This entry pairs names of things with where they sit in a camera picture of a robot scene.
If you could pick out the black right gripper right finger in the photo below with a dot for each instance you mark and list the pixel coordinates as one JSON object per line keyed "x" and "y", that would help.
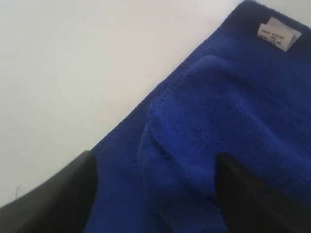
{"x": 248, "y": 205}

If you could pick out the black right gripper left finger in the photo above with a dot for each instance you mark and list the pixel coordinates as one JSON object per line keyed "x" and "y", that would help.
{"x": 62, "y": 204}

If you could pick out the blue microfibre towel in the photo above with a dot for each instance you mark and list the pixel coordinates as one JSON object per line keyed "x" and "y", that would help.
{"x": 235, "y": 93}

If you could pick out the white towel care label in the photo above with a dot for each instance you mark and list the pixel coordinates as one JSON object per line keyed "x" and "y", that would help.
{"x": 278, "y": 34}

